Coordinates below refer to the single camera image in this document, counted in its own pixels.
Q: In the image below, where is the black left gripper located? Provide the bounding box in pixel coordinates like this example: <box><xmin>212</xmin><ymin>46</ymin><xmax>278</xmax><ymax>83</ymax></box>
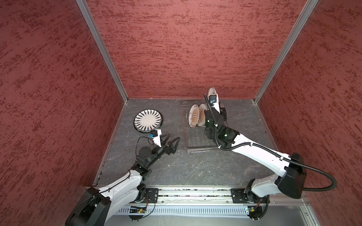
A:
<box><xmin>146</xmin><ymin>132</ymin><xmax>180</xmax><ymax>167</ymax></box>

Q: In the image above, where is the white sunburst plate green rim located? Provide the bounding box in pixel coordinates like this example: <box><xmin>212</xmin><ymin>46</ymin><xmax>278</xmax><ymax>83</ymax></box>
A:
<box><xmin>197</xmin><ymin>103</ymin><xmax>207</xmax><ymax>127</ymax></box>

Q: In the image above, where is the white sunburst pattern plate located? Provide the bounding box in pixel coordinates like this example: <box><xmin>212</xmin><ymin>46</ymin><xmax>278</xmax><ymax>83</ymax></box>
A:
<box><xmin>188</xmin><ymin>104</ymin><xmax>199</xmax><ymax>128</ymax></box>

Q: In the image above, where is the white blue striped plate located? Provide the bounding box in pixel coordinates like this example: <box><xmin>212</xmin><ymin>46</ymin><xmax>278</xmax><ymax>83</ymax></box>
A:
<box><xmin>133</xmin><ymin>109</ymin><xmax>163</xmax><ymax>133</ymax></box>

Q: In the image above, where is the brown rimmed cream plate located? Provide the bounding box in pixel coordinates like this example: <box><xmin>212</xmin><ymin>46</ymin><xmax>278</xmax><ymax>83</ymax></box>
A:
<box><xmin>133</xmin><ymin>119</ymin><xmax>163</xmax><ymax>133</ymax></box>

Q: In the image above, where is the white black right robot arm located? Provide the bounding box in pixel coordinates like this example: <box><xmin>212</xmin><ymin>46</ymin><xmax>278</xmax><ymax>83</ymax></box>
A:
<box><xmin>205</xmin><ymin>107</ymin><xmax>306</xmax><ymax>203</ymax></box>

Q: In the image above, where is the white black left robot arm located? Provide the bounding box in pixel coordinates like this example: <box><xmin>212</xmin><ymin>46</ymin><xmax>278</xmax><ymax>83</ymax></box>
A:
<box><xmin>65</xmin><ymin>134</ymin><xmax>180</xmax><ymax>226</ymax></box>

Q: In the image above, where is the left small circuit board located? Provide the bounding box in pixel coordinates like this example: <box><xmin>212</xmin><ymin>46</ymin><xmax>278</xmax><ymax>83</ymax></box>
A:
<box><xmin>129</xmin><ymin>206</ymin><xmax>148</xmax><ymax>216</ymax></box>

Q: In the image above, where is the small circuit board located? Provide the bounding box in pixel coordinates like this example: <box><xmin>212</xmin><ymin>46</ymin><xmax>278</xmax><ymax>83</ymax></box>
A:
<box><xmin>248</xmin><ymin>206</ymin><xmax>264</xmax><ymax>219</ymax></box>
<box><xmin>129</xmin><ymin>206</ymin><xmax>148</xmax><ymax>216</ymax></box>

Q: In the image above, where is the right small circuit board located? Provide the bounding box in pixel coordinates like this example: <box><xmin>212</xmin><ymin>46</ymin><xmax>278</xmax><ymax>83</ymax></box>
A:
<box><xmin>248</xmin><ymin>206</ymin><xmax>264</xmax><ymax>219</ymax></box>

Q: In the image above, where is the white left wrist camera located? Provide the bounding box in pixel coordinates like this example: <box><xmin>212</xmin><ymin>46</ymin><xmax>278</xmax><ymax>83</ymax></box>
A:
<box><xmin>149</xmin><ymin>129</ymin><xmax>162</xmax><ymax>147</ymax></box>

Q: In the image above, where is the metal wire dish rack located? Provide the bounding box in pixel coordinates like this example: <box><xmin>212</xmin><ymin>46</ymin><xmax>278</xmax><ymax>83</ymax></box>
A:
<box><xmin>181</xmin><ymin>99</ymin><xmax>217</xmax><ymax>153</ymax></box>

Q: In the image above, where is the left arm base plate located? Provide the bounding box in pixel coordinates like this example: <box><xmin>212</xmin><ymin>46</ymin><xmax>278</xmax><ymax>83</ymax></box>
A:
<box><xmin>141</xmin><ymin>187</ymin><xmax>159</xmax><ymax>204</ymax></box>

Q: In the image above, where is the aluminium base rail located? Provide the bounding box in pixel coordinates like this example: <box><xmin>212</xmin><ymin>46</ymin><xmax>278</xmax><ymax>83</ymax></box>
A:
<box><xmin>108</xmin><ymin>186</ymin><xmax>318</xmax><ymax>226</ymax></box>

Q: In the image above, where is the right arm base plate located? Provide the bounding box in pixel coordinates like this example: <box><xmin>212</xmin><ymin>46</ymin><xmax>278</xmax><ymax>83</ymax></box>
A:
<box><xmin>230</xmin><ymin>188</ymin><xmax>269</xmax><ymax>204</ymax></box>

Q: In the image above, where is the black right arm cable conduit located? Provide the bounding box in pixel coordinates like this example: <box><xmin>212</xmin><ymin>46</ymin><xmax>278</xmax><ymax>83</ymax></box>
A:
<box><xmin>203</xmin><ymin>92</ymin><xmax>337</xmax><ymax>192</ymax></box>

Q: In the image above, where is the aluminium right corner post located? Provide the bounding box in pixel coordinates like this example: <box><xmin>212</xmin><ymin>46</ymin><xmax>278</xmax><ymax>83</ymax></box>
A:
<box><xmin>254</xmin><ymin>0</ymin><xmax>319</xmax><ymax>105</ymax></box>

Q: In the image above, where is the aluminium corner post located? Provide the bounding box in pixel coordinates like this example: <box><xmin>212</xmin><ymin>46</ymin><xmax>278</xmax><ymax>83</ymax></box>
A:
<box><xmin>254</xmin><ymin>0</ymin><xmax>319</xmax><ymax>105</ymax></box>
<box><xmin>76</xmin><ymin>0</ymin><xmax>129</xmax><ymax>104</ymax></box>

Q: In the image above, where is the aluminium left corner post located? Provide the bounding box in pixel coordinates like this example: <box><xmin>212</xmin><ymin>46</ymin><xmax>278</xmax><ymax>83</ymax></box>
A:
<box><xmin>76</xmin><ymin>0</ymin><xmax>129</xmax><ymax>104</ymax></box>

